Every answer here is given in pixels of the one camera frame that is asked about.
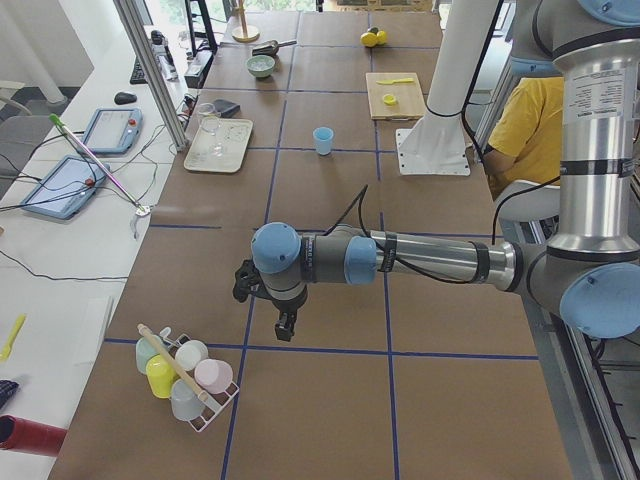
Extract bottom lemon slice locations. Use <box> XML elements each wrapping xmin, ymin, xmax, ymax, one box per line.
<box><xmin>382</xmin><ymin>94</ymin><xmax>398</xmax><ymax>106</ymax></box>

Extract teach pendant tablet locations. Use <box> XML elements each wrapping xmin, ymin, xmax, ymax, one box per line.
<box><xmin>82</xmin><ymin>108</ymin><xmax>143</xmax><ymax>156</ymax></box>
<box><xmin>20</xmin><ymin>155</ymin><xmax>107</xmax><ymax>220</ymax></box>

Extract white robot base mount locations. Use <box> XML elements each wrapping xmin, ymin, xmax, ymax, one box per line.
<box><xmin>396</xmin><ymin>0</ymin><xmax>502</xmax><ymax>176</ymax></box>

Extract cream bear tray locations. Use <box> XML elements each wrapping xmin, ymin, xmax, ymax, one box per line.
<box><xmin>183</xmin><ymin>119</ymin><xmax>253</xmax><ymax>174</ymax></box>

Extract white plastic chair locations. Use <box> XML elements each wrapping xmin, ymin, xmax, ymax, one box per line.
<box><xmin>494</xmin><ymin>180</ymin><xmax>560</xmax><ymax>222</ymax></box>

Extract yellow lemons at edge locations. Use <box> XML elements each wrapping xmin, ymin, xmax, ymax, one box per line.
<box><xmin>360</xmin><ymin>27</ymin><xmax>387</xmax><ymax>48</ymax></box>

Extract black computer mouse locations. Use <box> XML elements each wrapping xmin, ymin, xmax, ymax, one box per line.
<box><xmin>113</xmin><ymin>91</ymin><xmax>137</xmax><ymax>105</ymax></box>

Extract steel ice scoop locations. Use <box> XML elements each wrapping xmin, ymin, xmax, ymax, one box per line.
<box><xmin>251</xmin><ymin>39</ymin><xmax>297</xmax><ymax>57</ymax></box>

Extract red tube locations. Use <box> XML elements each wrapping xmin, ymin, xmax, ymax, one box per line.
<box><xmin>1</xmin><ymin>415</ymin><xmax>67</xmax><ymax>457</ymax></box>

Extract round wooden stand base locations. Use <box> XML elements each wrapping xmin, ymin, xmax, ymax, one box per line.
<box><xmin>231</xmin><ymin>0</ymin><xmax>260</xmax><ymax>43</ymax></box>

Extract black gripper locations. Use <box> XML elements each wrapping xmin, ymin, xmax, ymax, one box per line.
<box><xmin>232</xmin><ymin>259</ymin><xmax>308</xmax><ymax>341</ymax></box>

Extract green pink grabber stick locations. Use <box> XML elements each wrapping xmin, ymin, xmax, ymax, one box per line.
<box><xmin>48</xmin><ymin>112</ymin><xmax>154</xmax><ymax>240</ymax></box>

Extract clear wine glass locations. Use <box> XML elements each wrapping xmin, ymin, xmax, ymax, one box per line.
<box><xmin>196</xmin><ymin>103</ymin><xmax>224</xmax><ymax>156</ymax></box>

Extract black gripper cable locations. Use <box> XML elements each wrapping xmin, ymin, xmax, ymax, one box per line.
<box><xmin>324</xmin><ymin>183</ymin><xmax>501</xmax><ymax>285</ymax></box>

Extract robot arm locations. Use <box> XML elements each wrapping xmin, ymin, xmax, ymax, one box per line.
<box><xmin>233</xmin><ymin>1</ymin><xmax>639</xmax><ymax>341</ymax></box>

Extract white wire cup rack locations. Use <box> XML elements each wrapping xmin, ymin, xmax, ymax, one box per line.
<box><xmin>160</xmin><ymin>327</ymin><xmax>239</xmax><ymax>432</ymax></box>

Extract near teach pendant tablet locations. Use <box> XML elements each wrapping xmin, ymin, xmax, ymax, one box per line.
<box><xmin>20</xmin><ymin>155</ymin><xmax>107</xmax><ymax>220</ymax></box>

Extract wooden rack handle stick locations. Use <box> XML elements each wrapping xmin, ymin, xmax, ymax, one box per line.
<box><xmin>137</xmin><ymin>323</ymin><xmax>209</xmax><ymax>403</ymax></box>

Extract grey folded cloth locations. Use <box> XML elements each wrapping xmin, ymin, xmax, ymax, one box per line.
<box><xmin>212</xmin><ymin>99</ymin><xmax>240</xmax><ymax>118</ymax></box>

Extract white cup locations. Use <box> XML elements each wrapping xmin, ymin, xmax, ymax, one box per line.
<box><xmin>175</xmin><ymin>340</ymin><xmax>209</xmax><ymax>372</ymax></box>

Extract far teach pendant tablet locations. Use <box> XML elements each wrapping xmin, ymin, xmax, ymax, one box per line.
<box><xmin>82</xmin><ymin>108</ymin><xmax>143</xmax><ymax>156</ymax></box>

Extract yellow cup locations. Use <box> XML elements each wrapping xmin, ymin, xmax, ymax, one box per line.
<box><xmin>145</xmin><ymin>354</ymin><xmax>178</xmax><ymax>399</ymax></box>

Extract green bowl of ice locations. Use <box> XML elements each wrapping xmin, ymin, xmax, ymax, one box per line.
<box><xmin>246</xmin><ymin>55</ymin><xmax>276</xmax><ymax>79</ymax></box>

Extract grey blue cup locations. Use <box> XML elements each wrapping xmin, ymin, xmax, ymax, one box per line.
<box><xmin>170</xmin><ymin>379</ymin><xmax>204</xmax><ymax>421</ymax></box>

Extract aluminium frame post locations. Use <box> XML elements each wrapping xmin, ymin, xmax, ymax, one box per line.
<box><xmin>113</xmin><ymin>0</ymin><xmax>188</xmax><ymax>152</ymax></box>

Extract mint green cup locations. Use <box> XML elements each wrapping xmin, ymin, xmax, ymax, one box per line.
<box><xmin>135</xmin><ymin>337</ymin><xmax>158</xmax><ymax>375</ymax></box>

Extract yellow plastic knife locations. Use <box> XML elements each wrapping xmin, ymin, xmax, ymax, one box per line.
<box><xmin>376</xmin><ymin>77</ymin><xmax>414</xmax><ymax>85</ymax></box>

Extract person in yellow shirt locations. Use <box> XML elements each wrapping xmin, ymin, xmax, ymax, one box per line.
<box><xmin>483</xmin><ymin>77</ymin><xmax>564</xmax><ymax>198</ymax></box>

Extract light blue cup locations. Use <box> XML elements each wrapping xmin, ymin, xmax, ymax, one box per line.
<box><xmin>313</xmin><ymin>126</ymin><xmax>334</xmax><ymax>156</ymax></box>

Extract bamboo cutting board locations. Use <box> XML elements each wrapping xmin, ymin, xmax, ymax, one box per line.
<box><xmin>365</xmin><ymin>72</ymin><xmax>426</xmax><ymax>120</ymax></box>

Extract pink cup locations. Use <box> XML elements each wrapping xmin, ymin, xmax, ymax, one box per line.
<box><xmin>194</xmin><ymin>358</ymin><xmax>233</xmax><ymax>394</ymax></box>

